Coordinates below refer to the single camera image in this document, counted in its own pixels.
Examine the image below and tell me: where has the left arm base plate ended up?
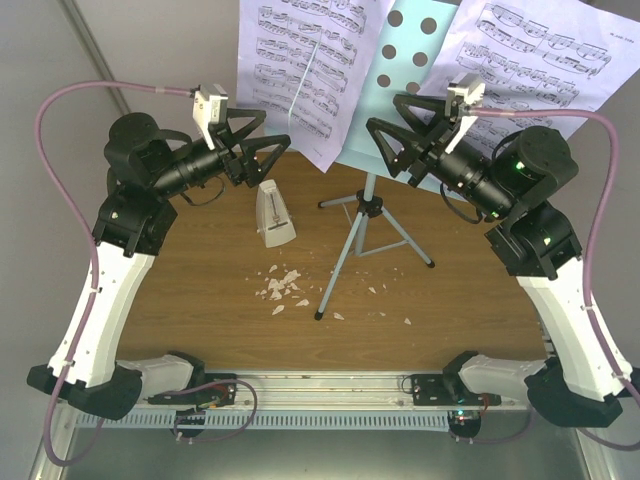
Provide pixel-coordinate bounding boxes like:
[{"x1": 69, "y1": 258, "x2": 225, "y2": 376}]
[{"x1": 147, "y1": 373, "x2": 237, "y2": 408}]

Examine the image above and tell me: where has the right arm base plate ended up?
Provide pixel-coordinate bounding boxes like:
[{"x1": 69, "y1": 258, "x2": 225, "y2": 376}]
[{"x1": 399, "y1": 373, "x2": 502, "y2": 408}]

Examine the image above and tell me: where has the left aluminium frame post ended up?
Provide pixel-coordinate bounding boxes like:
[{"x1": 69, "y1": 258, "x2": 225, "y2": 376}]
[{"x1": 57, "y1": 0, "x2": 134, "y2": 116}]

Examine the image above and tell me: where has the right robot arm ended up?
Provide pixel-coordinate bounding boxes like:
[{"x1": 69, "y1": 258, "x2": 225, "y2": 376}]
[{"x1": 366, "y1": 94, "x2": 639, "y2": 428}]

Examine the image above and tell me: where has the light blue music stand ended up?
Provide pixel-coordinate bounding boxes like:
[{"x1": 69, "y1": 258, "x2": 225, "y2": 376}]
[{"x1": 313, "y1": 0, "x2": 461, "y2": 321}]

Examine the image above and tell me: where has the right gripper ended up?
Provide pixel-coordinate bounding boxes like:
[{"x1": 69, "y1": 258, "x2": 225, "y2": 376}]
[{"x1": 366, "y1": 94, "x2": 515, "y2": 220}]

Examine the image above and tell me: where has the white debris pile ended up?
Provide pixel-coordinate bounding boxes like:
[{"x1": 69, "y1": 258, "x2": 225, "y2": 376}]
[{"x1": 254, "y1": 264, "x2": 301, "y2": 301}]

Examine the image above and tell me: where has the sheet music paper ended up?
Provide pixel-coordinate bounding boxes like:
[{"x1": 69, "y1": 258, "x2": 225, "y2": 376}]
[
  {"x1": 236, "y1": 0, "x2": 393, "y2": 172},
  {"x1": 414, "y1": 0, "x2": 640, "y2": 166}
]

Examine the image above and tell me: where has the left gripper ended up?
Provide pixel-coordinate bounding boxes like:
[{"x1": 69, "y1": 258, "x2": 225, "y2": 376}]
[{"x1": 154, "y1": 108, "x2": 292, "y2": 198}]

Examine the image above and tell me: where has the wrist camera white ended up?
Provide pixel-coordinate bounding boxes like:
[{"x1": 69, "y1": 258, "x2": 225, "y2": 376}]
[
  {"x1": 192, "y1": 84, "x2": 228, "y2": 151},
  {"x1": 444, "y1": 73, "x2": 486, "y2": 154}
]

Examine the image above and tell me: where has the aluminium front rail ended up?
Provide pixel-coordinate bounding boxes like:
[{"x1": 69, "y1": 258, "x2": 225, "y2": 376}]
[{"x1": 54, "y1": 368, "x2": 599, "y2": 412}]

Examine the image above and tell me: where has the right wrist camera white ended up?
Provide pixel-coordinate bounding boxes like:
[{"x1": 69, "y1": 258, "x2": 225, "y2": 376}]
[{"x1": 444, "y1": 73, "x2": 486, "y2": 154}]

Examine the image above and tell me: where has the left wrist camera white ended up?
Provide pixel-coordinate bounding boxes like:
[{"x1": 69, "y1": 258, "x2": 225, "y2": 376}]
[{"x1": 192, "y1": 84, "x2": 228, "y2": 151}]

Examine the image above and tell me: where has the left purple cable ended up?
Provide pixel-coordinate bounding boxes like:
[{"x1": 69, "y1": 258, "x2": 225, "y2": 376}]
[{"x1": 33, "y1": 80, "x2": 196, "y2": 467}]

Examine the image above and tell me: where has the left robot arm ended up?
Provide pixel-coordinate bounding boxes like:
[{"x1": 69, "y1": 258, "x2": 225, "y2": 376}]
[{"x1": 27, "y1": 108, "x2": 290, "y2": 420}]

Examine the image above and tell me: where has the slotted cable duct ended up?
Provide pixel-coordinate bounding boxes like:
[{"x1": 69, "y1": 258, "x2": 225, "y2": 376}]
[{"x1": 104, "y1": 409, "x2": 449, "y2": 432}]

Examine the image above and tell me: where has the white metronome body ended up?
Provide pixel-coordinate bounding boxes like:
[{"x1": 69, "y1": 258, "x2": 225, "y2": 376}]
[{"x1": 256, "y1": 180, "x2": 297, "y2": 248}]

